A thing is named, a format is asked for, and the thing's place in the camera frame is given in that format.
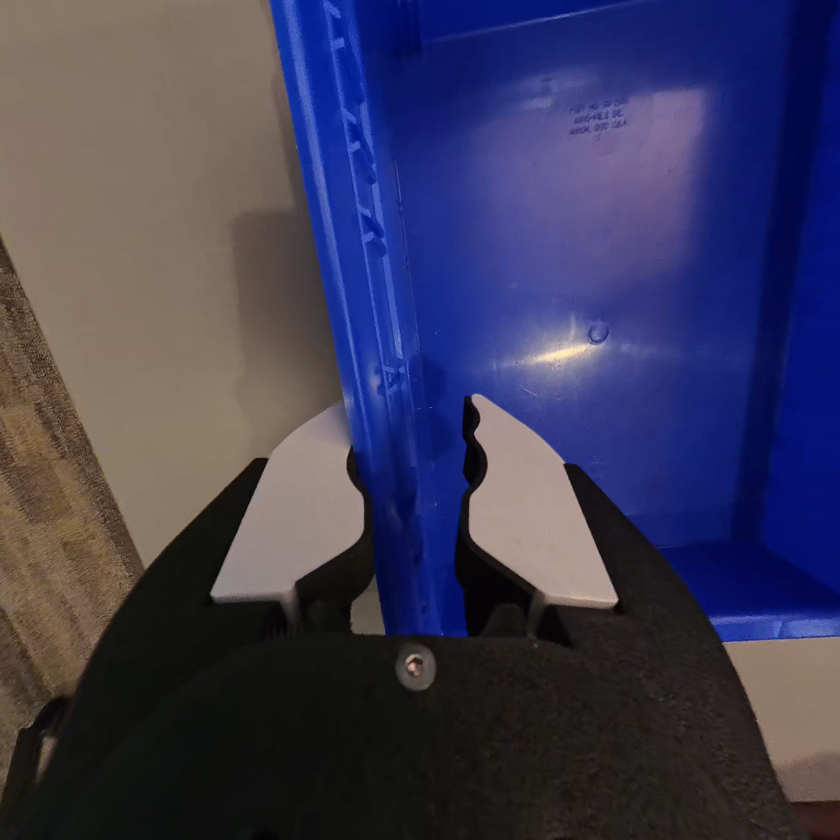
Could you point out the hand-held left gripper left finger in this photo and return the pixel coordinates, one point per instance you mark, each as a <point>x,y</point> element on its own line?
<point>295,525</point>

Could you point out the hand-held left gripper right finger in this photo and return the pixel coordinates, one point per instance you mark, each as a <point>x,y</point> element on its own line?
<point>538,525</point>

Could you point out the blue plastic bin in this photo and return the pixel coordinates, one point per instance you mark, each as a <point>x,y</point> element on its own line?
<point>590,262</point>

